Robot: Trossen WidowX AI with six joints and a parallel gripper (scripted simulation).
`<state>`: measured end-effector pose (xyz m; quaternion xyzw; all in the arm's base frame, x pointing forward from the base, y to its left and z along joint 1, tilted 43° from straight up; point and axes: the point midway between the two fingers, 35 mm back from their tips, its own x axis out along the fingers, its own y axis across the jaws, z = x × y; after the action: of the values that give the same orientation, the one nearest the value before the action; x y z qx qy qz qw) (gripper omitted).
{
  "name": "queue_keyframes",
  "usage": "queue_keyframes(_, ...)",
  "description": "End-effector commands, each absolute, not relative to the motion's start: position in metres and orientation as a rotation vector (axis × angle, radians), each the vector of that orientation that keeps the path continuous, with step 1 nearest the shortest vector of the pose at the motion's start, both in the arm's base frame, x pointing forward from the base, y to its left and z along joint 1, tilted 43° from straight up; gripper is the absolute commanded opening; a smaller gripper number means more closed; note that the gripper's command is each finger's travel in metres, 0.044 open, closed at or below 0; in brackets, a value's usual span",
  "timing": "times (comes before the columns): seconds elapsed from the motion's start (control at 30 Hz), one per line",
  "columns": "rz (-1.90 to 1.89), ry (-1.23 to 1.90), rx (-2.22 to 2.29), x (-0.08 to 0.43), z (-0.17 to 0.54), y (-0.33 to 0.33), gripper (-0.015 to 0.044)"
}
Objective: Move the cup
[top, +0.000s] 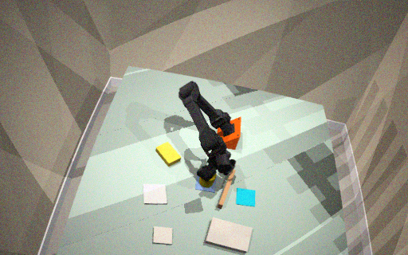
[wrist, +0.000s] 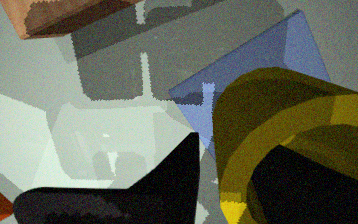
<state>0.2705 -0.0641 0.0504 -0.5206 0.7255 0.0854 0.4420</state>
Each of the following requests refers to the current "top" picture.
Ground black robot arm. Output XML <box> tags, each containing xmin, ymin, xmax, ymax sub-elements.
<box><xmin>178</xmin><ymin>81</ymin><xmax>236</xmax><ymax>175</ymax></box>

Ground tan flat bar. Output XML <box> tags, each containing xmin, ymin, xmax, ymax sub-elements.
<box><xmin>217</xmin><ymin>169</ymin><xmax>235</xmax><ymax>209</ymax></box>

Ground white flat square slab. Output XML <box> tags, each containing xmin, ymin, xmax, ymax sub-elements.
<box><xmin>143</xmin><ymin>184</ymin><xmax>167</xmax><ymax>205</ymax></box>

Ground yellow rectangular block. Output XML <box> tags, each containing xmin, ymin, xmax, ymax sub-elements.
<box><xmin>155</xmin><ymin>142</ymin><xmax>181</xmax><ymax>167</ymax></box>

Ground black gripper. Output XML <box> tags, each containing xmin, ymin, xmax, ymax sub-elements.
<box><xmin>197</xmin><ymin>150</ymin><xmax>231</xmax><ymax>182</ymax></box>

